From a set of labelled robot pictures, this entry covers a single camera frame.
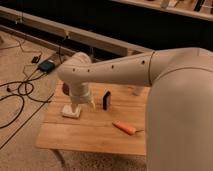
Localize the white sponge block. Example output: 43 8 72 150
62 105 81 118

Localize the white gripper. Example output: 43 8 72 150
69 83 96 115

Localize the orange carrot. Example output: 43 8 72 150
112 121 142 135

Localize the maroon upturned bowl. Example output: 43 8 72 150
62 83 69 95

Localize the wooden shelf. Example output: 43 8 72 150
111 0 213 22

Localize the teal power adapter box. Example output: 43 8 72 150
38 60 55 73

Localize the black floor cable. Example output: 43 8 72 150
0 72 56 150

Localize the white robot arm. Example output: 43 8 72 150
58 48 213 171

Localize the wooden table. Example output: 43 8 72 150
36 81 149 156

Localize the long metal rail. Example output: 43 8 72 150
0 6 151 56

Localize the small black plug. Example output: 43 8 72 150
31 55 41 64

